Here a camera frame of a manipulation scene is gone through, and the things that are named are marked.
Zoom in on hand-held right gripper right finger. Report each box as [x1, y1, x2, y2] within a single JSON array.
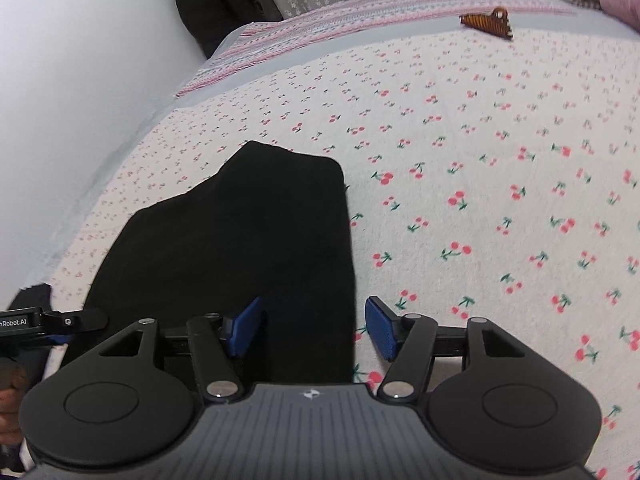
[[364, 296, 527, 405]]

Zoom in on black pants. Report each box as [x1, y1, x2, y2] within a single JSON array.
[[81, 140, 357, 387]]

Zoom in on cherry print bed sheet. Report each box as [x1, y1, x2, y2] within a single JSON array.
[[47, 24, 640, 480]]

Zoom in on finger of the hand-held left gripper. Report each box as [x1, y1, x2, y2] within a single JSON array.
[[42, 308, 110, 347]]

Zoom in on striped pink blue blanket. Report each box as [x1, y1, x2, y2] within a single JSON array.
[[174, 0, 640, 99]]

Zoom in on person's left hand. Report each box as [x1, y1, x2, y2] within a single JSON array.
[[0, 359, 30, 445]]

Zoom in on brown hair claw clip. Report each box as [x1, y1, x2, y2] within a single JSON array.
[[459, 6, 515, 41]]

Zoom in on dark hanging clothing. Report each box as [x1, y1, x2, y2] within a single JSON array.
[[174, 0, 285, 59]]

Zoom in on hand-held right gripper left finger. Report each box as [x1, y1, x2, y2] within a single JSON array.
[[98, 296, 266, 405]]

